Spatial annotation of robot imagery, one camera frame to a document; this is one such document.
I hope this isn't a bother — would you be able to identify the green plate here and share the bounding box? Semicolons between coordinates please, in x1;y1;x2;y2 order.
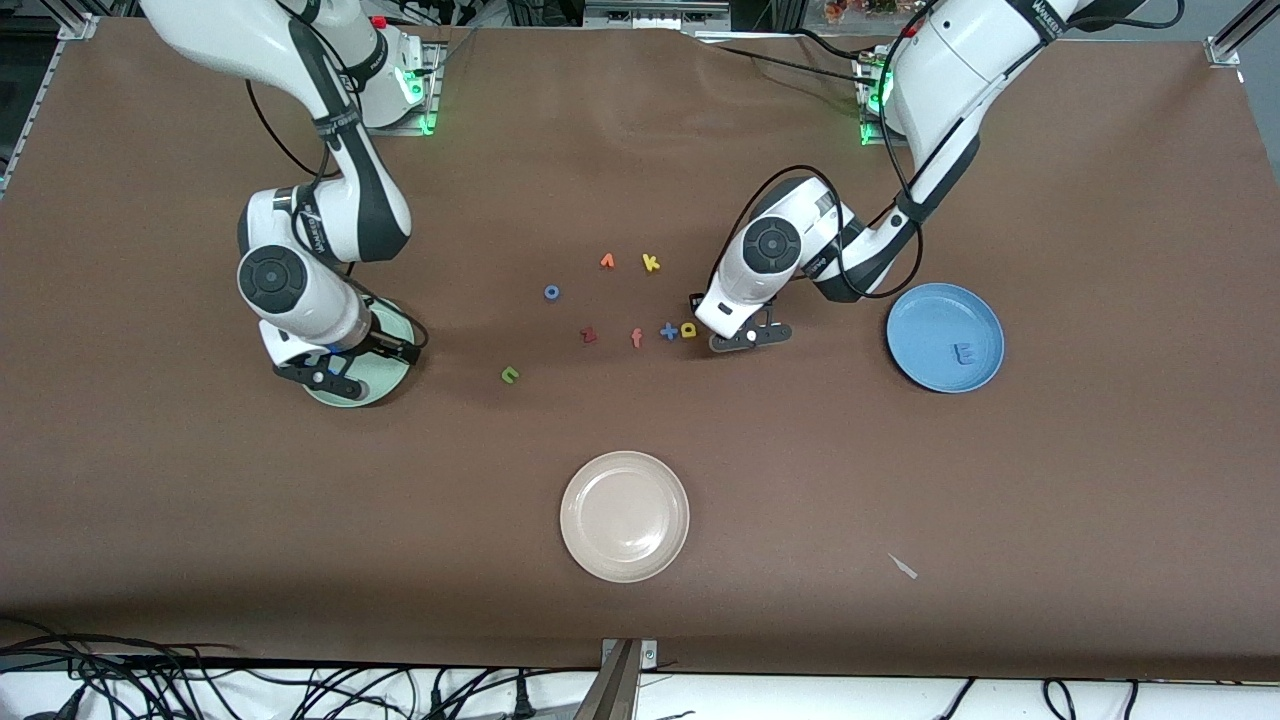
300;298;414;408

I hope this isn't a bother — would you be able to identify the brown table cover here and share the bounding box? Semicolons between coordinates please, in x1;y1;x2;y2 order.
0;15;1280;683

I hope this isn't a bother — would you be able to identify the blue plate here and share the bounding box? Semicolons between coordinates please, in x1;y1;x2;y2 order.
886;283;1005;394

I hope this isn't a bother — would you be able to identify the beige plate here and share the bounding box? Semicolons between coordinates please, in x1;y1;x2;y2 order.
560;451;691;584

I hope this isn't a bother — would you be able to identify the grey power strip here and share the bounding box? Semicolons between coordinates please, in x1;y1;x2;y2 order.
585;0;731;31

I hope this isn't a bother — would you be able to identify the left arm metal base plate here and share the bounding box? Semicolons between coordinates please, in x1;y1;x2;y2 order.
855;50;891;149

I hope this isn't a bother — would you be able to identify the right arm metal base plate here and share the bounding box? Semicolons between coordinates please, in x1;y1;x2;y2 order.
365;40;442;137

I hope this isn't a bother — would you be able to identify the black cable to arm base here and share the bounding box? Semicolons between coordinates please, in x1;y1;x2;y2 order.
690;28;891;91

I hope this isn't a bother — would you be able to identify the black floor cable tangle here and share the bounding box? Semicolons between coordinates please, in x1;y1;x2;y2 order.
0;612;246;720

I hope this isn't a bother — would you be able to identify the aluminium frame profile along edge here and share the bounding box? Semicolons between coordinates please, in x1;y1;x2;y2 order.
0;0;101;196

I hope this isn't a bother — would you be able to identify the grey metal post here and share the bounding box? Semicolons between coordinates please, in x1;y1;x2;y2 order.
575;640;641;720

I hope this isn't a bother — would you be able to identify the aluminium frame profile with bracket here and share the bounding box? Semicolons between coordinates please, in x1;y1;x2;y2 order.
1205;0;1280;69

